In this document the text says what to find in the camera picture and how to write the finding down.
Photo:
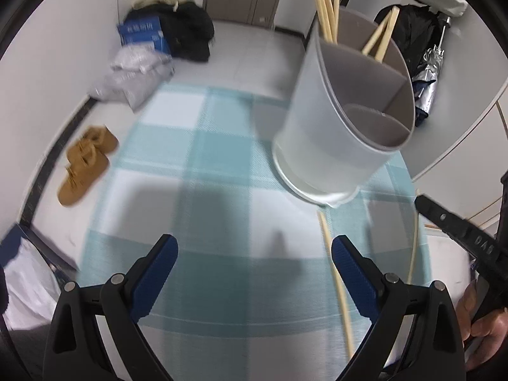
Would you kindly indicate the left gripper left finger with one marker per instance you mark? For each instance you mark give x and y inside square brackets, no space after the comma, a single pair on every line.
[75,349]

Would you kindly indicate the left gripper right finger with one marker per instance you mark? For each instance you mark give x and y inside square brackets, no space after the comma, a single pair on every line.
[414,333]

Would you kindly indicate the white plastic bag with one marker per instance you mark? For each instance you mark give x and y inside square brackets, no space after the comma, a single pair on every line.
[32,287]

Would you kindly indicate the blue plaid tablecloth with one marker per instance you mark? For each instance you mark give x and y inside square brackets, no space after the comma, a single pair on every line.
[251,296]

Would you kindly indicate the tan shoe near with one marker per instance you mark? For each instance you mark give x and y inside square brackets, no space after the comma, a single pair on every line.
[86,165]

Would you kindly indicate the tan shoe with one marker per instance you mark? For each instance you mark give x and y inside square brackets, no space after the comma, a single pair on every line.
[98,136]
[86,165]

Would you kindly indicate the silver folded umbrella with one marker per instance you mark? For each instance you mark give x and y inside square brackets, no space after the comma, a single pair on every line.
[425,83]

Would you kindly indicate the grey utensil holder cup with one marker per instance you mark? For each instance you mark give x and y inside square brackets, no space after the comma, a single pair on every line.
[348,115]

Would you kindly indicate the tan shoe far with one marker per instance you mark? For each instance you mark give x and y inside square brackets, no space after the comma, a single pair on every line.
[98,136]

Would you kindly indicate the black hanging coat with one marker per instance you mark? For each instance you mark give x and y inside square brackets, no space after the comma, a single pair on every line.
[417,29]

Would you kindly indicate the lower grey parcel bag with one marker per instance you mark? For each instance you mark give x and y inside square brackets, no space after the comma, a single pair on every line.
[132,88]

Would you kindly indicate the grey parcel bag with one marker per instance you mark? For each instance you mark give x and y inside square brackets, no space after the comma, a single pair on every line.
[132,88]
[139,58]

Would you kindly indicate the upper grey parcel bag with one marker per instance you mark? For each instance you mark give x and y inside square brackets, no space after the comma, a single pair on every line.
[139,58]

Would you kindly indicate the chopstick in holder upright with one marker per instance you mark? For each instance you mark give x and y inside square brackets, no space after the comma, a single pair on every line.
[329,4]

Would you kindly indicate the blue cardboard box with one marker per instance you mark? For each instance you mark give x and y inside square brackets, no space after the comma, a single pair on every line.
[144,30]

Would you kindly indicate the black clothes pile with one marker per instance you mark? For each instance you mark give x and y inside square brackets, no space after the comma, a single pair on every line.
[186,27]

